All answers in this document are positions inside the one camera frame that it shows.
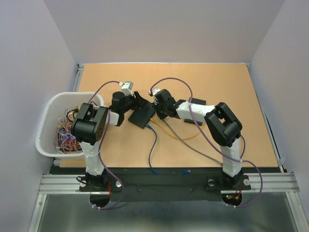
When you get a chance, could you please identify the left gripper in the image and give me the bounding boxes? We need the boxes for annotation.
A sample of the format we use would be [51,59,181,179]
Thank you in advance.
[121,91,149,114]

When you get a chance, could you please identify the white plastic bin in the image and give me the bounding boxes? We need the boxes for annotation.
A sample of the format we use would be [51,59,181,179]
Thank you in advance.
[35,92,105,159]

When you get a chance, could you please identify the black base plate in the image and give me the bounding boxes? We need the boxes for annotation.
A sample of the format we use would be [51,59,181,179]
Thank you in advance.
[51,167,251,202]

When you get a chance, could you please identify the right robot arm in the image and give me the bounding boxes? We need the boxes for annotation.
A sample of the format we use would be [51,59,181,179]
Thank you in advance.
[149,88,243,189]

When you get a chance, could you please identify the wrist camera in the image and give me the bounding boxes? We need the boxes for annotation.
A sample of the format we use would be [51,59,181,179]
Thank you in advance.
[118,81,133,96]
[149,87,161,98]

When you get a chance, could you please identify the tangled wire bundle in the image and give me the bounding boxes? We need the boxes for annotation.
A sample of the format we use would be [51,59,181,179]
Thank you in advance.
[54,105,85,154]

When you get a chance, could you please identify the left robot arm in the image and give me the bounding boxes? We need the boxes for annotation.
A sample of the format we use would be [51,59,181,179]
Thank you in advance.
[70,91,155,190]

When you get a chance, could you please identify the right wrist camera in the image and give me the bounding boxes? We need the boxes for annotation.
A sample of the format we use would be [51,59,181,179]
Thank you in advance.
[149,87,161,98]

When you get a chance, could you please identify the purple camera cable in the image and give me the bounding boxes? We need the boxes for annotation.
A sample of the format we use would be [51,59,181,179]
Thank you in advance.
[149,77,264,208]
[86,80,125,211]

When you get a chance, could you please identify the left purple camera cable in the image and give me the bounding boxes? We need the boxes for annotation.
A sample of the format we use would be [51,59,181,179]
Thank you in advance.
[86,80,125,211]

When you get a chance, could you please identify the yellow ethernet cable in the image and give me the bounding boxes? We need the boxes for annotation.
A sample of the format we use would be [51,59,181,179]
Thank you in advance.
[149,118,205,141]

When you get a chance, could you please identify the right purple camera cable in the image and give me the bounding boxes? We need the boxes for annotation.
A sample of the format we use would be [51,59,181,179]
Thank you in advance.
[149,77,264,208]

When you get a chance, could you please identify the black network switch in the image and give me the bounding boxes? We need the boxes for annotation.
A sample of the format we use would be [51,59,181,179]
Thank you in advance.
[128,102,155,129]
[184,98,206,126]

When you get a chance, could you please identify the blue ethernet cable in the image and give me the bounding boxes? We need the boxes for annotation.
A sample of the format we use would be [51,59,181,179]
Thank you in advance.
[146,124,247,175]

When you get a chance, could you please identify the aluminium frame rail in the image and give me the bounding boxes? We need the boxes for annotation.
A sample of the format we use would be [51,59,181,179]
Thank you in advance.
[38,63,302,232]

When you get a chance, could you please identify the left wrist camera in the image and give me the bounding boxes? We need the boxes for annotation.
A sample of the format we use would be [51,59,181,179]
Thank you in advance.
[118,81,133,96]

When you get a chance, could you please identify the grey ethernet cable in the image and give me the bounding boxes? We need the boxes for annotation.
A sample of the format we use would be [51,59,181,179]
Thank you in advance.
[163,119,225,166]

